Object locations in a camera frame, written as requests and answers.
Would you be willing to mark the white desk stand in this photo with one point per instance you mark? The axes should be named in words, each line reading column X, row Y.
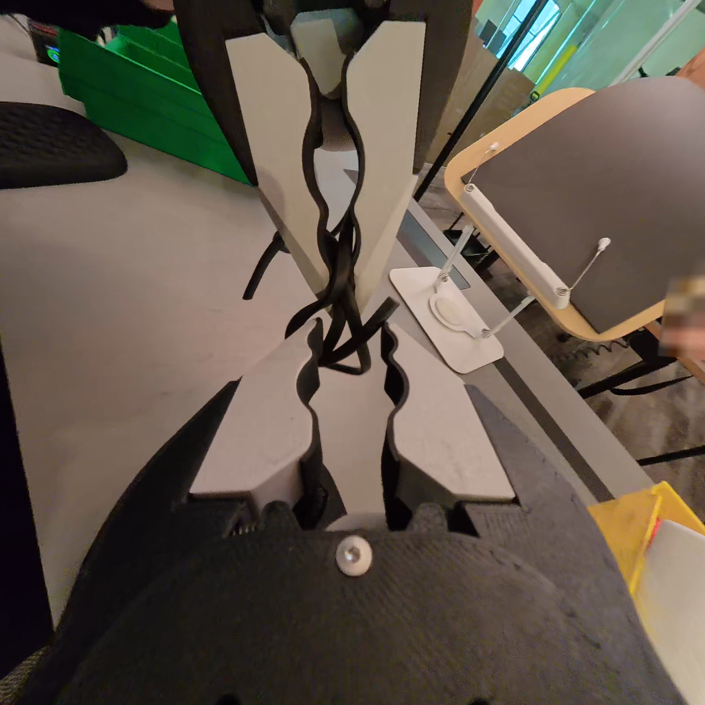
column 468, row 341

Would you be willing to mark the cardboard box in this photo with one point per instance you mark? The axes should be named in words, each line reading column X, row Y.
column 484, row 93

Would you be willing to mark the black padded armrest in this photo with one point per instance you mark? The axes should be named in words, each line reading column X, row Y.
column 49, row 148

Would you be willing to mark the green plastic bin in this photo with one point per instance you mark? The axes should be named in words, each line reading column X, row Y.
column 137, row 104

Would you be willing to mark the yellow plastic bin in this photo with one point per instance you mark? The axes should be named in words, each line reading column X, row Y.
column 622, row 529

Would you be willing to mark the white foam roll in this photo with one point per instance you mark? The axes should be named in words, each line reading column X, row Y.
column 677, row 595

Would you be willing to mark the black pole with disc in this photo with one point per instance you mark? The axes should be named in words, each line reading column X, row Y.
column 484, row 93

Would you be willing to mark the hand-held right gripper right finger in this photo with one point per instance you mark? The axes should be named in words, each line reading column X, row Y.
column 446, row 446

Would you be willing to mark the person's left forearm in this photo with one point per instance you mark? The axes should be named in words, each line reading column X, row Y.
column 110, row 11

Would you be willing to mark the black electronic device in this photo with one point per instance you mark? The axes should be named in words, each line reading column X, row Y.
column 44, row 44

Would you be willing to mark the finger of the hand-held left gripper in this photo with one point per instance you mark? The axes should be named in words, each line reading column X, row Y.
column 391, row 137
column 275, row 137

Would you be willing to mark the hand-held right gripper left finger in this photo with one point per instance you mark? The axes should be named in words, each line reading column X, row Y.
column 259, row 440

